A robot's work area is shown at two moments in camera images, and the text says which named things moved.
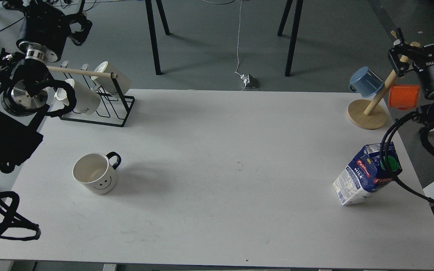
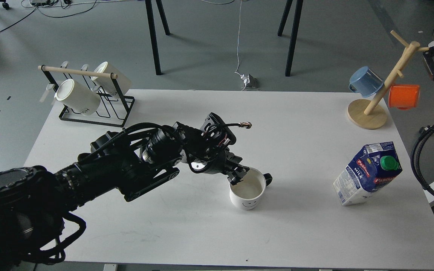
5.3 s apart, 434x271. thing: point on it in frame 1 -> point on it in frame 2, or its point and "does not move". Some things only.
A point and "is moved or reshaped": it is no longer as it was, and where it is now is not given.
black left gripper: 44,31 -> 207,150
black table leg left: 153,32 does not move
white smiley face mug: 94,171 is moved or reshaped
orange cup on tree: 403,97 does not move
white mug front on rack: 87,101 does not move
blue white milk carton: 365,174 does not move
